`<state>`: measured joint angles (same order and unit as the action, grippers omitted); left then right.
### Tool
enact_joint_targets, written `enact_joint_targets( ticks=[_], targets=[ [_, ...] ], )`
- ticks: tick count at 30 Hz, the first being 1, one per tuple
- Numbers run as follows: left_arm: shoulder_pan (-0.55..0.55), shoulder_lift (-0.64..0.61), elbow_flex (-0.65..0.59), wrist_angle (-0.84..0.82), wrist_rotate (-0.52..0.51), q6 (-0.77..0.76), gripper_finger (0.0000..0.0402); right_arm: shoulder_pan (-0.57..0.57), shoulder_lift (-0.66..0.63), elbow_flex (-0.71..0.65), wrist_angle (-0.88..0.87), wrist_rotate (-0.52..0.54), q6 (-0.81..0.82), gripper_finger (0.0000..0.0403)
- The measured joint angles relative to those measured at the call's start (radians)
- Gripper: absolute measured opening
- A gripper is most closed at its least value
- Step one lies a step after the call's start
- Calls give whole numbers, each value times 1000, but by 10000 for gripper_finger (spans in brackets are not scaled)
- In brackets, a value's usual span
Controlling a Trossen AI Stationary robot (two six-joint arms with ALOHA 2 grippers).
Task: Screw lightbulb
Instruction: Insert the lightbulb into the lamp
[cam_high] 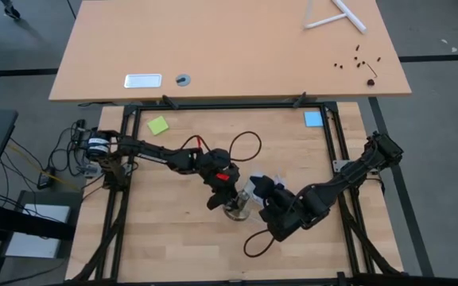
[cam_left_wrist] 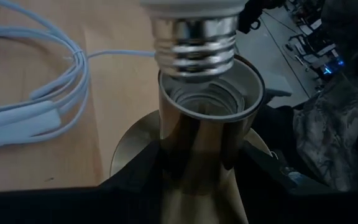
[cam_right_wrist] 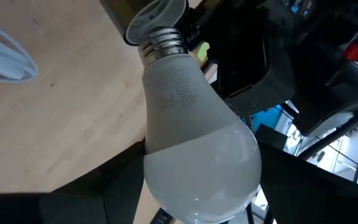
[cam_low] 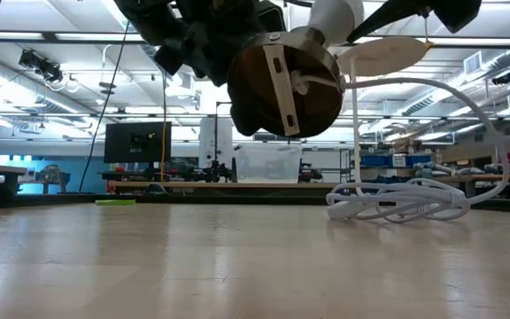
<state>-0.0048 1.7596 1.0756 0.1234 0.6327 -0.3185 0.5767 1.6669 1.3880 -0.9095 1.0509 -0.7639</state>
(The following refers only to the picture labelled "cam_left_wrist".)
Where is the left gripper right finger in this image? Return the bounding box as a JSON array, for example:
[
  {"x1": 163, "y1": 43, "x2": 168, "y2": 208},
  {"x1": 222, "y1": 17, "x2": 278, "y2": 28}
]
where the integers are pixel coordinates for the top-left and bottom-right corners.
[{"x1": 234, "y1": 141, "x2": 358, "y2": 224}]

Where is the grey mottled fabric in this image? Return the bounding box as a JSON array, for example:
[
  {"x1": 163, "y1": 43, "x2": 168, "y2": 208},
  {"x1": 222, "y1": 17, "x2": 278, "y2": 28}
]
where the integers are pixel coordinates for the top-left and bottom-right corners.
[{"x1": 292, "y1": 73, "x2": 358, "y2": 191}]

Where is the frosted white lightbulb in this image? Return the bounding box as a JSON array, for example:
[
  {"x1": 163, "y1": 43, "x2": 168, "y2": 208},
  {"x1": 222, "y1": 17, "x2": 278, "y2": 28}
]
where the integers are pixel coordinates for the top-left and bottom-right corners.
[{"x1": 139, "y1": 0, "x2": 250, "y2": 79}]

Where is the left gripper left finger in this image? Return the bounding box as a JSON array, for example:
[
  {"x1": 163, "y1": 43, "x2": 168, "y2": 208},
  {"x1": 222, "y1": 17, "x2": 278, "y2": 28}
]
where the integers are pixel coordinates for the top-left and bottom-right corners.
[{"x1": 0, "y1": 139, "x2": 165, "y2": 224}]

